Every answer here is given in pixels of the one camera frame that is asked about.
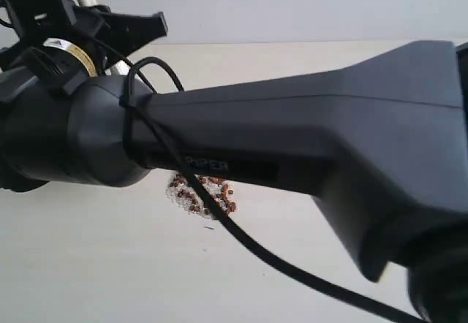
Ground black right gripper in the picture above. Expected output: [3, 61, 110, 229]
[1, 0, 168, 74]

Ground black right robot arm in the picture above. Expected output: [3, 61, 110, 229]
[1, 0, 467, 322]

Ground pile of brown pellets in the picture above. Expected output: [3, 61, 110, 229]
[165, 171, 238, 221]

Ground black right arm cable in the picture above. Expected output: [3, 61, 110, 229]
[0, 0, 429, 323]

